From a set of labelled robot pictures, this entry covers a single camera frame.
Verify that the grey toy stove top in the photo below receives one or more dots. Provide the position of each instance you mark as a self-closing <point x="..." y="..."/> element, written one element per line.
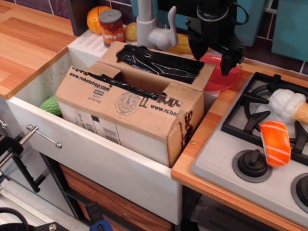
<point x="214" y="163"/>

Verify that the white toy sink basin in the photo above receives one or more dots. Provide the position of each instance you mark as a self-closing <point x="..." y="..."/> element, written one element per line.
<point x="140" y="180"/>

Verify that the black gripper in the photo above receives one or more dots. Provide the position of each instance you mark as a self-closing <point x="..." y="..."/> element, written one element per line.
<point x="214" y="27"/>

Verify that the orange toy pumpkin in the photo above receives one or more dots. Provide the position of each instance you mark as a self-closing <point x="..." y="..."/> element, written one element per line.
<point x="93" y="21"/>

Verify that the black stove grate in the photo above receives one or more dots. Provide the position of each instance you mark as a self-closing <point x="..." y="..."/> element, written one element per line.
<point x="253" y="107"/>

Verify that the red beans can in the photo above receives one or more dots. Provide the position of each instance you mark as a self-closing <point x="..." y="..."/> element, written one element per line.
<point x="112" y="27"/>

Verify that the red plastic plate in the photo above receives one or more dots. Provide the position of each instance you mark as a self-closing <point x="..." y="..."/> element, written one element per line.
<point x="217" y="81"/>

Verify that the black stove knob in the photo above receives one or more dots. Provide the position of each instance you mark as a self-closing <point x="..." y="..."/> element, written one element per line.
<point x="251" y="166"/>
<point x="299" y="191"/>

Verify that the black metal clamp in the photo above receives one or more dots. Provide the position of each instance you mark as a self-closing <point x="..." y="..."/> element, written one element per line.
<point x="11" y="148"/>

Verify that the green toy vegetable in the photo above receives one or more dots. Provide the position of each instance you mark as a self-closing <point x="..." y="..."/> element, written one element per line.
<point x="51" y="105"/>

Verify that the brown cardboard box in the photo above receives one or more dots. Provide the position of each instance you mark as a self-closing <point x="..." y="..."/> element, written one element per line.
<point x="149" y="114"/>

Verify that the yellow toy lemon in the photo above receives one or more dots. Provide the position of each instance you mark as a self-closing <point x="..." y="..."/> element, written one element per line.
<point x="131" y="31"/>

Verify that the salmon sushi toy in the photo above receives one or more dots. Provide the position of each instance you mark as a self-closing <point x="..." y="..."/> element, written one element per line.
<point x="276" y="143"/>

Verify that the metal towel bar handle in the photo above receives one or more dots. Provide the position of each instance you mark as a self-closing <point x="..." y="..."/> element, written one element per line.
<point x="43" y="136"/>

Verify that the yellow toy corn cob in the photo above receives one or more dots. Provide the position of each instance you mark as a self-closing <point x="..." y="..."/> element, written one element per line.
<point x="182" y="45"/>

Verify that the blue handled clamp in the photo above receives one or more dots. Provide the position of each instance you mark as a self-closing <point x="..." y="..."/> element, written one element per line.
<point x="96" y="218"/>

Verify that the white ice cream cone toy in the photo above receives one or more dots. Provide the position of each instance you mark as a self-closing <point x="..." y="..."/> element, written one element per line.
<point x="290" y="106"/>

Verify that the grey toy faucet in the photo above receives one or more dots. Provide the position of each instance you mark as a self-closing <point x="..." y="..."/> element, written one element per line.
<point x="148" y="32"/>

